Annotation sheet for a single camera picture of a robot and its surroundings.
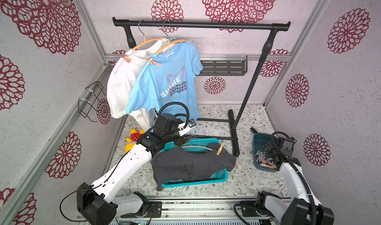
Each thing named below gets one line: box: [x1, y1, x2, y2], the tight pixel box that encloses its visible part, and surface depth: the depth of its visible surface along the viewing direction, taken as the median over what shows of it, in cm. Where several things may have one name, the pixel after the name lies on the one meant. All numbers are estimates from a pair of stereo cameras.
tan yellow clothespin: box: [216, 143, 225, 156], surface depth 81 cm
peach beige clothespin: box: [145, 57, 162, 67], surface depth 57 cm
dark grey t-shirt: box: [151, 142, 237, 192], surface depth 80 cm
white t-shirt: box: [106, 39, 171, 128], surface depth 65 cm
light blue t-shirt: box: [126, 39, 204, 121], surface depth 71 cm
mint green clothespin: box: [169, 34, 181, 43], surface depth 69 cm
